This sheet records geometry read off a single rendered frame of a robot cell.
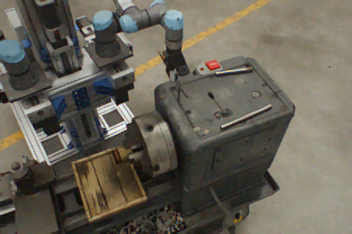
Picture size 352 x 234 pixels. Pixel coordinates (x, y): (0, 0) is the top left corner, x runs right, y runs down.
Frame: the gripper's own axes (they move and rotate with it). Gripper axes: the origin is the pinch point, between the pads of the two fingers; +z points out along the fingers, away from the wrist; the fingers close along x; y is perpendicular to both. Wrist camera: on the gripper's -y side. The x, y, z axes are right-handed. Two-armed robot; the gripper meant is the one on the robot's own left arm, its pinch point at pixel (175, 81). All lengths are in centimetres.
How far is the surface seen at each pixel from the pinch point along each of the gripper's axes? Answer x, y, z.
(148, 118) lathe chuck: 17.0, -7.3, 11.5
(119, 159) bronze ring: 35.6, -15.1, 24.6
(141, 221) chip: 33, -27, 78
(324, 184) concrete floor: -118, -35, 134
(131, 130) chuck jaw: 26.1, -6.8, 17.3
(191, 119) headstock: -0.2, -18.0, 9.0
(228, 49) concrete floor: -130, 143, 135
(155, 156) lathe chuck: 20.7, -25.1, 17.5
